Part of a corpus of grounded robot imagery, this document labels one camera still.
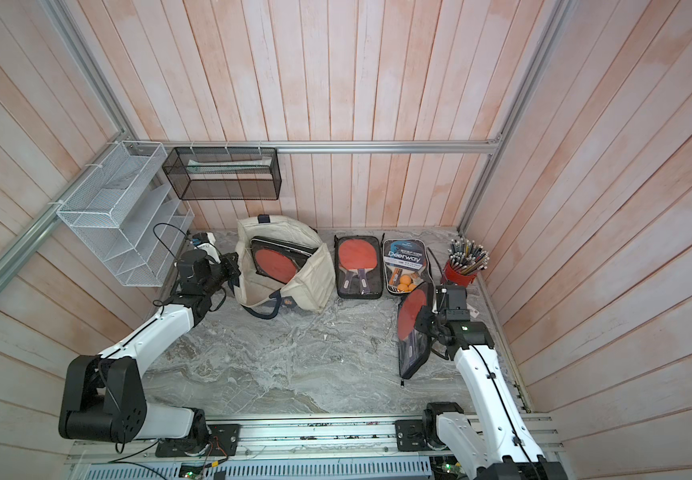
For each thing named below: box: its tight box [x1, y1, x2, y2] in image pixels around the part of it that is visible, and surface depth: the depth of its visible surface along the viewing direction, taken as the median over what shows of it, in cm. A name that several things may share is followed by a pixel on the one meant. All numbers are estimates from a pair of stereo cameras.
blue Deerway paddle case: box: [383, 239, 427, 295], surface depth 109 cm
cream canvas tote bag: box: [235, 215, 336, 313], surface depth 93 cm
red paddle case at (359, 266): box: [334, 235, 383, 300], surface depth 108 cm
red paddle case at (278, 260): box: [250, 236, 318, 284], surface depth 97 cm
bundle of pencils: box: [448, 237, 490, 275], surface depth 92 cm
